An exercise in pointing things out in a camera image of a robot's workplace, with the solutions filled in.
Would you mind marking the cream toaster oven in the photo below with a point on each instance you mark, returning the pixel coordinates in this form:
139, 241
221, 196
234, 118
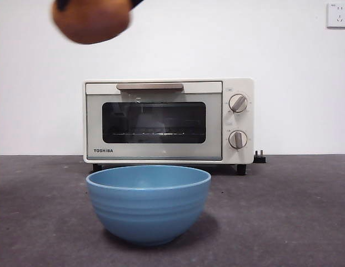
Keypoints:
239, 83

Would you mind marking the black power plug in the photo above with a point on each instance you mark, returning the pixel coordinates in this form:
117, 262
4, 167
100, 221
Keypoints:
259, 158

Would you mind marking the blue ribbed bowl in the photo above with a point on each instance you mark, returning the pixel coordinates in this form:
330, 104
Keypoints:
148, 211

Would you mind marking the white wall socket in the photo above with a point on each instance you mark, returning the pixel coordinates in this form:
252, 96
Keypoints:
339, 16

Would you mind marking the brown potato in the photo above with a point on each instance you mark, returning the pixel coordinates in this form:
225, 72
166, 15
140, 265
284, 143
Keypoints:
91, 22

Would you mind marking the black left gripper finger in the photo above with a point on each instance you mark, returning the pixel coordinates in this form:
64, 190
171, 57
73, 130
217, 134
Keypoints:
62, 4
136, 3

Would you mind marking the round beige oven knob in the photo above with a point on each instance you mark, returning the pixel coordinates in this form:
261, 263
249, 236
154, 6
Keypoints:
238, 103
238, 140

